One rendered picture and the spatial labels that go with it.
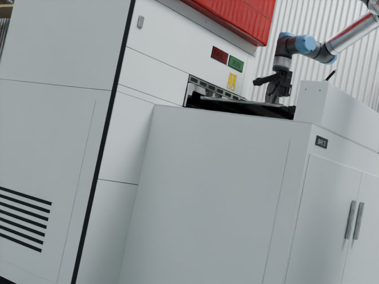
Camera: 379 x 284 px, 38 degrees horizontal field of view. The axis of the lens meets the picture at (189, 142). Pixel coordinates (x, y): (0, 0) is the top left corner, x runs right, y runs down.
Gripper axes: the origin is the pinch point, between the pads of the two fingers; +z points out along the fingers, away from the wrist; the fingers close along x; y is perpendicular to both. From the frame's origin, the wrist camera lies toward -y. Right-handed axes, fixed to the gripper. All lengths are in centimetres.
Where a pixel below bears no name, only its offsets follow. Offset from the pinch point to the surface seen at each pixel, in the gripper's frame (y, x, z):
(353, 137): 10, -49, 8
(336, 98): -7, -61, -1
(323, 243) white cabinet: 2, -55, 45
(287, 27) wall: 109, 219, -108
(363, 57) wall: 150, 159, -84
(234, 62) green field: -16.0, 8.0, -19.1
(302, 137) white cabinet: -20, -67, 14
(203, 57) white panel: -34.2, -4.0, -15.0
